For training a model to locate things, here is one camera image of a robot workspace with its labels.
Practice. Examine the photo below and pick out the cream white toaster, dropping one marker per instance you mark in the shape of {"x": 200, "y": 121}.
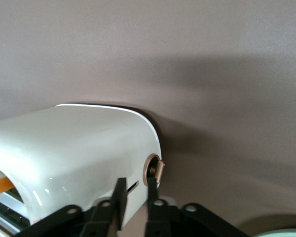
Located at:
{"x": 76, "y": 148}

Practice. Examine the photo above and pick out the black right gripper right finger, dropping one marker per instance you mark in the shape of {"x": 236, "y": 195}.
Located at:
{"x": 153, "y": 195}

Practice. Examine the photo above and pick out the pale green round plate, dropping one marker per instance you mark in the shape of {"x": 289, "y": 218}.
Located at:
{"x": 283, "y": 233}

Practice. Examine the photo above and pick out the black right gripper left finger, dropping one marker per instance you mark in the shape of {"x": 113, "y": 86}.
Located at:
{"x": 121, "y": 197}

